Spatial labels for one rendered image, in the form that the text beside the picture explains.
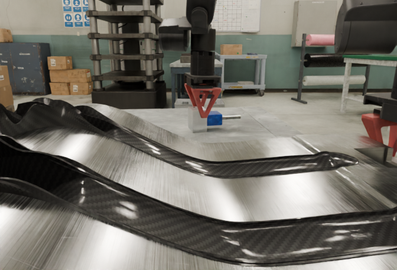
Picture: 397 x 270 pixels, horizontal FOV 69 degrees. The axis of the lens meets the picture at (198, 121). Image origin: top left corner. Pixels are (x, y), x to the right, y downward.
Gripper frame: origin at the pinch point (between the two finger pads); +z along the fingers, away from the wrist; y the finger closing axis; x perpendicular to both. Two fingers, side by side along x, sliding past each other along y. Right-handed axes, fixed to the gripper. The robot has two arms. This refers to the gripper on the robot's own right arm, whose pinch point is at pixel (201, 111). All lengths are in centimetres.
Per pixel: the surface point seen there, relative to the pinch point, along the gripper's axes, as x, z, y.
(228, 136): 4.6, 4.2, 7.3
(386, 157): 9.1, -4.7, 43.3
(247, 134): 9.4, 4.1, 7.1
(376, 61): 304, 2, -245
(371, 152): 7.5, -5.2, 42.8
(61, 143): -23, -10, 46
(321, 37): 339, -31, -408
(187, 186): -14.2, -5.8, 47.2
